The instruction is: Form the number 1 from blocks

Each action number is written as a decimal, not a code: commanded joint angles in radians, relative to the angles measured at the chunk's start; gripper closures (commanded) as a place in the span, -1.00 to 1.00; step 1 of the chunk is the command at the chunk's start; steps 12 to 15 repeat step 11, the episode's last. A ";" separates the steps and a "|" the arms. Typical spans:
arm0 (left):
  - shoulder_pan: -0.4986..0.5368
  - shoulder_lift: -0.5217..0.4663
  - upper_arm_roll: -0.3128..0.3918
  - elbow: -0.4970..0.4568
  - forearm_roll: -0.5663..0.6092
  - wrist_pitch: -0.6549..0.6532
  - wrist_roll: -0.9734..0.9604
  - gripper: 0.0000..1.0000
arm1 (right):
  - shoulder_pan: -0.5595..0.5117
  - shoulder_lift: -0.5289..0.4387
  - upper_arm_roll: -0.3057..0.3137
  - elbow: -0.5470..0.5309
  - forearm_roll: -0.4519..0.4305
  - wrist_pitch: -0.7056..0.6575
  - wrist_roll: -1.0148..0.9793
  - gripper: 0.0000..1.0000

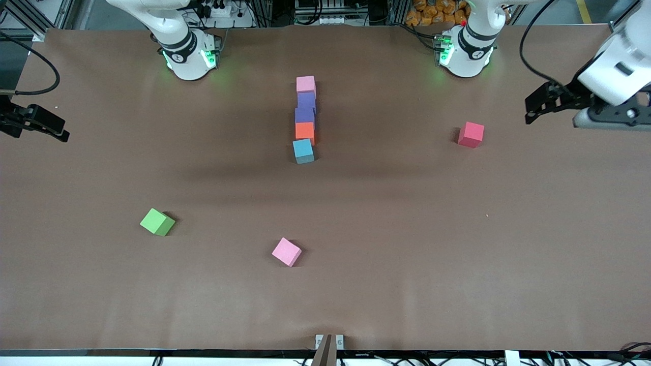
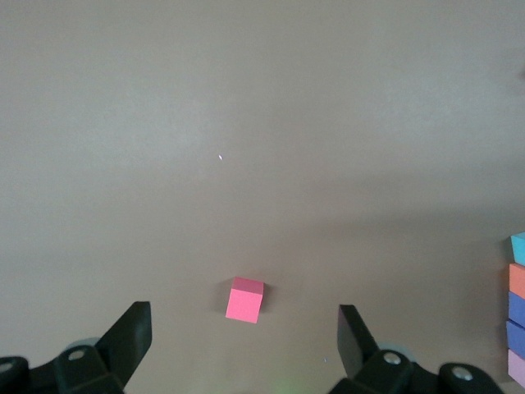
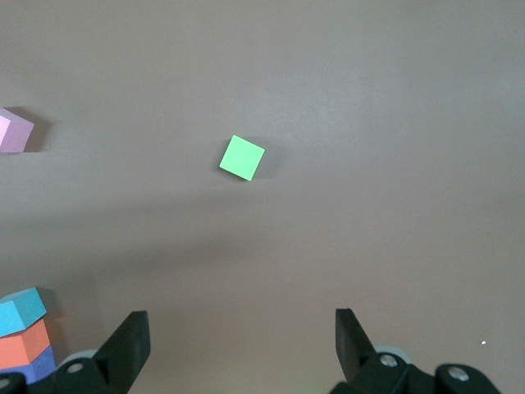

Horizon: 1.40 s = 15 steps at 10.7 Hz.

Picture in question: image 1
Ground brown table cover sheet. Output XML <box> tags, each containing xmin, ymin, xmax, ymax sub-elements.
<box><xmin>0</xmin><ymin>23</ymin><xmax>651</xmax><ymax>352</ymax></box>

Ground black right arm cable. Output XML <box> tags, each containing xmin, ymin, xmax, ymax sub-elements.
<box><xmin>0</xmin><ymin>32</ymin><xmax>61</xmax><ymax>96</ymax></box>

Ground brown pole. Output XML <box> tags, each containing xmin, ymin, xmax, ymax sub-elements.
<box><xmin>311</xmin><ymin>334</ymin><xmax>337</xmax><ymax>366</ymax></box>

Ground grey aluminium frame profile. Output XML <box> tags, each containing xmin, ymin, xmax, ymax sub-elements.
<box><xmin>609</xmin><ymin>0</ymin><xmax>651</xmax><ymax>26</ymax></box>
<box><xmin>0</xmin><ymin>0</ymin><xmax>82</xmax><ymax>42</ymax></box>

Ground grey base connector box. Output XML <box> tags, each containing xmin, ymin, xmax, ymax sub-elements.
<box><xmin>434</xmin><ymin>30</ymin><xmax>455</xmax><ymax>67</ymax></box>
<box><xmin>201</xmin><ymin>35</ymin><xmax>221</xmax><ymax>69</ymax></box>

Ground white socket strip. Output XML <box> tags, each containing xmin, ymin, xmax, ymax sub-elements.
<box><xmin>294</xmin><ymin>0</ymin><xmax>342</xmax><ymax>26</ymax></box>

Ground white power strip with plugs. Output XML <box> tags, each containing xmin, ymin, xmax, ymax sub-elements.
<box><xmin>196</xmin><ymin>0</ymin><xmax>240</xmax><ymax>19</ymax></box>

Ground orange foam cube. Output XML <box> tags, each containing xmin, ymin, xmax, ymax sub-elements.
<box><xmin>295</xmin><ymin>122</ymin><xmax>316</xmax><ymax>146</ymax></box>

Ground red foam cube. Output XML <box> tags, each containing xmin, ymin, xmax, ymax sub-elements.
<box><xmin>457</xmin><ymin>121</ymin><xmax>485</xmax><ymax>149</ymax></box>

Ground black cable bundle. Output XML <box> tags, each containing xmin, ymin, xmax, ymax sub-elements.
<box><xmin>547</xmin><ymin>342</ymin><xmax>651</xmax><ymax>366</ymax></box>

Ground light blue foam cube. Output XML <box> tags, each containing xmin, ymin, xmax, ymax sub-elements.
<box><xmin>292</xmin><ymin>138</ymin><xmax>316</xmax><ymax>165</ymax></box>

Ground orange fruit pile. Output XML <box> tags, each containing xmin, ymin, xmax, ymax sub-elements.
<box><xmin>405</xmin><ymin>0</ymin><xmax>471</xmax><ymax>27</ymax></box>

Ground green foam cube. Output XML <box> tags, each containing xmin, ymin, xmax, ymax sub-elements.
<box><xmin>140</xmin><ymin>208</ymin><xmax>176</xmax><ymax>236</ymax></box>

